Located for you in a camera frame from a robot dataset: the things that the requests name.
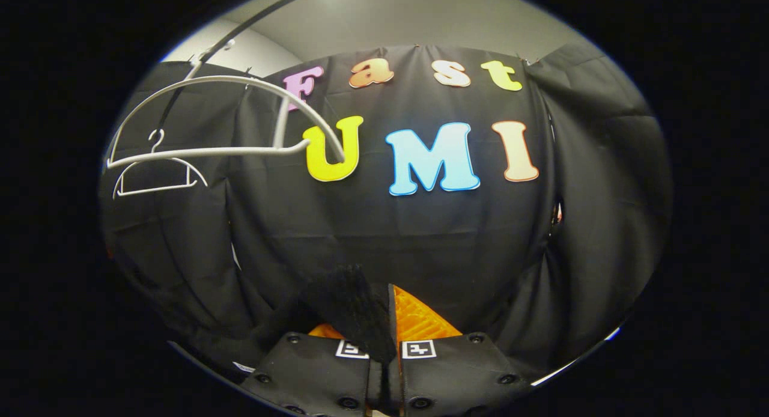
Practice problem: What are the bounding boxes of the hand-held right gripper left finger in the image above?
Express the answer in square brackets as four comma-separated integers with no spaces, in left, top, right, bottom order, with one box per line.
[239,323,388,417]

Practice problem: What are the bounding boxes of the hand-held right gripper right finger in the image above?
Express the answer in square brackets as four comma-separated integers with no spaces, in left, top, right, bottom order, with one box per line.
[388,283,534,417]

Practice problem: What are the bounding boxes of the black garment with white tag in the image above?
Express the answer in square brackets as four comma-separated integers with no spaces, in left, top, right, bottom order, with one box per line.
[237,263,398,376]

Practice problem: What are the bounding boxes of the black metal clothes rack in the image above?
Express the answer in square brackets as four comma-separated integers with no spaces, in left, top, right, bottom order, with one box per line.
[161,0,328,132]

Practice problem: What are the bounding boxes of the black backdrop cloth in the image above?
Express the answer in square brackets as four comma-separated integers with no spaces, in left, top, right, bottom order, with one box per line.
[99,43,673,385]

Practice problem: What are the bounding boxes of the white wire hanger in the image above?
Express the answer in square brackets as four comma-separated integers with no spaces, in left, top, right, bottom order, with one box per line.
[112,129,208,199]
[106,56,347,169]

